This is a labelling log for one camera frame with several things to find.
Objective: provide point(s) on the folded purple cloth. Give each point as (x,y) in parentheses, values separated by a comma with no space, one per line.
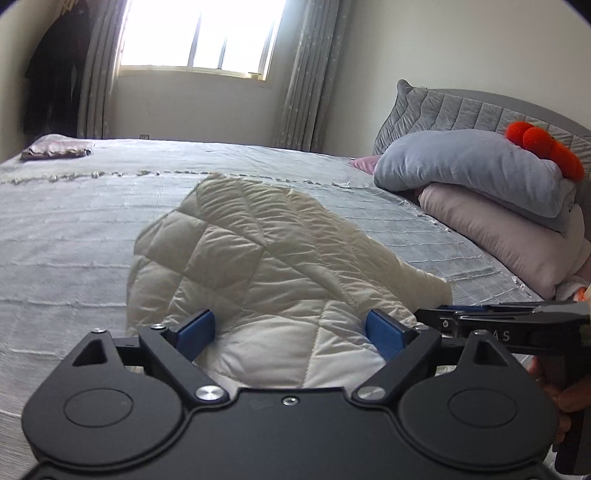
(55,147)

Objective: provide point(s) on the dark hanging clothes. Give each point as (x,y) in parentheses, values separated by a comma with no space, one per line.
(55,69)

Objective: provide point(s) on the large pink pillow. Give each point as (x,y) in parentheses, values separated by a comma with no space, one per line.
(508,235)

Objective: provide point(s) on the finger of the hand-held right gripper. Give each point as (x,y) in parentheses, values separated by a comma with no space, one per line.
(436,319)
(508,306)

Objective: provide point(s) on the grey padded headboard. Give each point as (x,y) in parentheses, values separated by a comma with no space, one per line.
(554,115)

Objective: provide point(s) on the orange pompom plush toy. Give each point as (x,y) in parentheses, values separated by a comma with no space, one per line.
(538,138)

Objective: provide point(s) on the grey quilted pillow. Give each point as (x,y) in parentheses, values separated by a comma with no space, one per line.
(429,108)

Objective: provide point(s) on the small pink cushion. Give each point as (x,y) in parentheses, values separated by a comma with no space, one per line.
(367,164)

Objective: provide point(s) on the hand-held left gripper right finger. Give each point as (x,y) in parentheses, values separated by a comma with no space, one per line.
(383,334)

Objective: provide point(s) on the grey patterned curtain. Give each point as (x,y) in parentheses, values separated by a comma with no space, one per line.
(99,69)
(309,83)

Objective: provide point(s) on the person's right hand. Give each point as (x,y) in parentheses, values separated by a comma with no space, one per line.
(572,397)

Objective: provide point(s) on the grey bed cover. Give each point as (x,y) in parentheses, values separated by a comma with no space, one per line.
(69,230)

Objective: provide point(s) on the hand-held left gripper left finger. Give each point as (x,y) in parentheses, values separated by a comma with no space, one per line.
(198,330)

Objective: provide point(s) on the window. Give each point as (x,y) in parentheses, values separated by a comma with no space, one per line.
(207,32)

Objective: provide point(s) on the white quilted down jacket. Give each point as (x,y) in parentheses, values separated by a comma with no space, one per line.
(277,277)

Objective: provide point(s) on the grey plush pillow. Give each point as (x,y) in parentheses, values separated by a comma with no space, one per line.
(461,161)

